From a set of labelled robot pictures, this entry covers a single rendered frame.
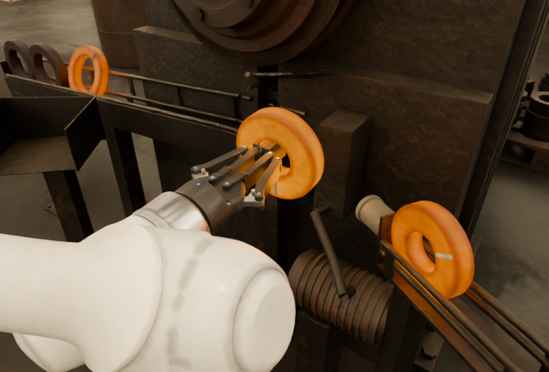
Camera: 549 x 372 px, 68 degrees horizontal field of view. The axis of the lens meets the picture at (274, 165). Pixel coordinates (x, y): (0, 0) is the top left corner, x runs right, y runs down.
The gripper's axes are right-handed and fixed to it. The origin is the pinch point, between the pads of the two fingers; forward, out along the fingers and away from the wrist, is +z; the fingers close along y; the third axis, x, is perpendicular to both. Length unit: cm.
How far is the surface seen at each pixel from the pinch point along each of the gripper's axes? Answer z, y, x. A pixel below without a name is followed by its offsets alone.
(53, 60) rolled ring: 21, -106, -12
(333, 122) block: 20.8, -0.5, -5.4
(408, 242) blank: 6.0, 21.5, -14.8
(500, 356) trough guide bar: -7.6, 37.7, -13.9
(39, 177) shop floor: 24, -166, -86
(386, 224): 7.6, 17.0, -14.3
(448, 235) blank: 2.5, 27.5, -7.3
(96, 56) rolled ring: 26, -88, -9
